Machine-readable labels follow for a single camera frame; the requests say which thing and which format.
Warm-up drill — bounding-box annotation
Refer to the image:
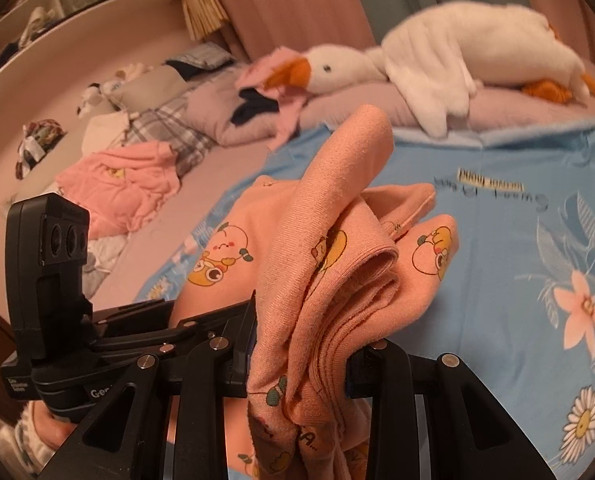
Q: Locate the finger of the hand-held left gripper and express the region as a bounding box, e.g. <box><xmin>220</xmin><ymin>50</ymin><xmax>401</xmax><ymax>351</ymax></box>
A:
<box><xmin>94</xmin><ymin>302</ymin><xmax>256</xmax><ymax>361</ymax></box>
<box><xmin>94</xmin><ymin>299</ymin><xmax>178</xmax><ymax>337</ymax></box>

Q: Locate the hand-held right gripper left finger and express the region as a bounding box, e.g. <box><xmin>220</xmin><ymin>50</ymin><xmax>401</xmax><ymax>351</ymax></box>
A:
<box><xmin>38</xmin><ymin>335</ymin><xmax>258</xmax><ymax>480</ymax></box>

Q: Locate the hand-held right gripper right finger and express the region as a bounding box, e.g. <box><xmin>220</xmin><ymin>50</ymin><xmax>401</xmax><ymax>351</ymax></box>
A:
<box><xmin>345</xmin><ymin>337</ymin><xmax>561</xmax><ymax>480</ymax></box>

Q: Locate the orange printed shirt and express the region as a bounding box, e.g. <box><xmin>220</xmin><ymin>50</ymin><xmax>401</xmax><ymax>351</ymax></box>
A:
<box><xmin>166</xmin><ymin>104</ymin><xmax>459</xmax><ymax>480</ymax></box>

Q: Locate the person's left hand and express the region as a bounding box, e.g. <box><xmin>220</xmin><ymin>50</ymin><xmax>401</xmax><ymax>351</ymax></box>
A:
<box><xmin>30</xmin><ymin>402</ymin><xmax>86</xmax><ymax>453</ymax></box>

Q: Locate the white crumpled cloth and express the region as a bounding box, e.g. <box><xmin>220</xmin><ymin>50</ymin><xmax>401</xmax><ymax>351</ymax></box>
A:
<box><xmin>85</xmin><ymin>232</ymin><xmax>128</xmax><ymax>271</ymax></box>

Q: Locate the pink garment pile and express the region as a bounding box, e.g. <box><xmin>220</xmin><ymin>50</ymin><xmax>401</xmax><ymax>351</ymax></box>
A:
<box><xmin>55</xmin><ymin>140</ymin><xmax>181</xmax><ymax>238</ymax></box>

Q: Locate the floral patterned cloth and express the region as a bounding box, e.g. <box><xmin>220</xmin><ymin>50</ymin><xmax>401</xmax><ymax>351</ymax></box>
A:
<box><xmin>16</xmin><ymin>119</ymin><xmax>67</xmax><ymax>181</ymax></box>

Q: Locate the blue floral blanket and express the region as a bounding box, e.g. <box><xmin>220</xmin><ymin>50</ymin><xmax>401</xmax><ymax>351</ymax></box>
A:
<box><xmin>136</xmin><ymin>119</ymin><xmax>595</xmax><ymax>480</ymax></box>

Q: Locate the cream cloth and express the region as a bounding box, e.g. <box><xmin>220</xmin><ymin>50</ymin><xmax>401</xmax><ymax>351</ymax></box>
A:
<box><xmin>82</xmin><ymin>112</ymin><xmax>131</xmax><ymax>156</ymax></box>

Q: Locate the grey plaid blanket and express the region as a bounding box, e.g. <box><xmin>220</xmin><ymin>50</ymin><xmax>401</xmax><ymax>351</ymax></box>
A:
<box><xmin>128</xmin><ymin>95</ymin><xmax>218</xmax><ymax>178</ymax></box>

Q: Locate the black and white plush dog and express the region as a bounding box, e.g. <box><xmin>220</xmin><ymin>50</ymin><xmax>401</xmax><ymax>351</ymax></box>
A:
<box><xmin>78</xmin><ymin>82</ymin><xmax>113</xmax><ymax>118</ymax></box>

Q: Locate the beige pillow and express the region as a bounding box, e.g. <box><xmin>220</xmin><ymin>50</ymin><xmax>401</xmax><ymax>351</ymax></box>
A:
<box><xmin>110</xmin><ymin>66</ymin><xmax>196</xmax><ymax>113</ymax></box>

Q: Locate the dark navy cloth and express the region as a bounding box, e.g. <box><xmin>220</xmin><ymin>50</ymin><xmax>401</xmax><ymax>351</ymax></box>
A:
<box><xmin>230</xmin><ymin>87</ymin><xmax>283</xmax><ymax>128</ymax></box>

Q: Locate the grey checked pillow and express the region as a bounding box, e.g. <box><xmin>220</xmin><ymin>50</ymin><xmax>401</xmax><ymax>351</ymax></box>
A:
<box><xmin>165</xmin><ymin>42</ymin><xmax>238</xmax><ymax>81</ymax></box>

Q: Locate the pink cloth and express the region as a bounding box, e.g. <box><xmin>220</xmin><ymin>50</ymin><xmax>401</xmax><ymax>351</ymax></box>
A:
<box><xmin>235</xmin><ymin>46</ymin><xmax>311</xmax><ymax>151</ymax></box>

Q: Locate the yellow fringed curtain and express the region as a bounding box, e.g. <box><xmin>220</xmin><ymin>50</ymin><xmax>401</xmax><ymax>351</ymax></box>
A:
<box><xmin>180</xmin><ymin>0</ymin><xmax>228</xmax><ymax>41</ymax></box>

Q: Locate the white goose plush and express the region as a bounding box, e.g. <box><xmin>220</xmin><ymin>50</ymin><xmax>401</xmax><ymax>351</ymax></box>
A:
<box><xmin>265</xmin><ymin>1</ymin><xmax>595</xmax><ymax>138</ymax></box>

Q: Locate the white wall cabinet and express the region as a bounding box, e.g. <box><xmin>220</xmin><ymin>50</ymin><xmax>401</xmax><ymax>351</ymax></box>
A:
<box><xmin>0</xmin><ymin>0</ymin><xmax>188</xmax><ymax>96</ymax></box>

